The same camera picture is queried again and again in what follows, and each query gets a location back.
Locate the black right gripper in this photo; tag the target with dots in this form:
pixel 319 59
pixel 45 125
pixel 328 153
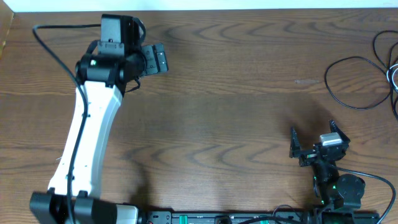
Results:
pixel 295 146

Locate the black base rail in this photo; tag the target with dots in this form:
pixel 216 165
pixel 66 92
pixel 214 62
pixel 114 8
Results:
pixel 283 216

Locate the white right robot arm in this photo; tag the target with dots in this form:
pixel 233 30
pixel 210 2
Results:
pixel 340 194

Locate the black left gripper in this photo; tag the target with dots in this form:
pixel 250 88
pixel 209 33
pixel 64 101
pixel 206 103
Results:
pixel 154 59

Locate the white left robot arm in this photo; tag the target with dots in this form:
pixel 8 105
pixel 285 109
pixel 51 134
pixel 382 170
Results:
pixel 73 194

